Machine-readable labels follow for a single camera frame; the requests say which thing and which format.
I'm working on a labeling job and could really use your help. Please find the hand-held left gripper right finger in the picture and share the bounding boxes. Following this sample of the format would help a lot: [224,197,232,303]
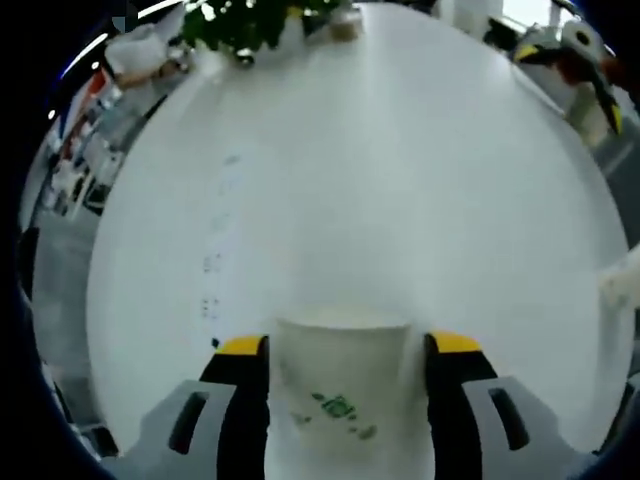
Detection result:
[423,329,599,480]

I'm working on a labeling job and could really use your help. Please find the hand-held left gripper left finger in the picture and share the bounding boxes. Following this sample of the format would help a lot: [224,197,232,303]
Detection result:
[122,335,271,480]

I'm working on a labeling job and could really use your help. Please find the white paper cup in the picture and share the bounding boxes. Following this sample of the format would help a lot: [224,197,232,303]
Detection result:
[263,305,437,480]
[566,82,610,147]

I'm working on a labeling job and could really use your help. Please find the grey chair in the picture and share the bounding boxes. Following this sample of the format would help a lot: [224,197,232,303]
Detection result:
[597,254,640,321]

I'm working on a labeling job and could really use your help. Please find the small glass jar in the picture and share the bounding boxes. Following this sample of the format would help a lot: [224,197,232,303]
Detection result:
[329,12,361,41]

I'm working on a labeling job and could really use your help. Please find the green potted plant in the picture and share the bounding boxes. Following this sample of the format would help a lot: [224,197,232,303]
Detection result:
[179,0,351,66]

